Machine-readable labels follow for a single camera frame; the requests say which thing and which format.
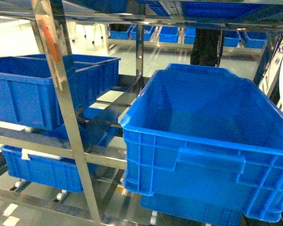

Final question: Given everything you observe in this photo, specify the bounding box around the blue bin left shelf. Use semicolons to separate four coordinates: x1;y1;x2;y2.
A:
0;56;101;132

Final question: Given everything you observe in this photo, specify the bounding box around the steel shelf rack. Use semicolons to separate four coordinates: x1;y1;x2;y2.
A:
0;0;283;226

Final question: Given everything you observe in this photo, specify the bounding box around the blue bin behind left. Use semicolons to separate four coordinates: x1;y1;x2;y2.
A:
15;54;120;105

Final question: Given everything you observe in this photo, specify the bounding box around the blue bin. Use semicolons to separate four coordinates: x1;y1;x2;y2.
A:
15;54;120;105
0;145;83;193

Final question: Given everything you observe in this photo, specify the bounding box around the large blue crate front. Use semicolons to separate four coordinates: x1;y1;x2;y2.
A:
121;64;283;223

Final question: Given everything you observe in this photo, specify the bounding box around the blue bin lower left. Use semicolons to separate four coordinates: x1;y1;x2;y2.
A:
0;145;83;193

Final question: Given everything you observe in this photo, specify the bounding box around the blue crate under front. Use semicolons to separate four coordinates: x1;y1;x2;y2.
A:
140;194;242;226

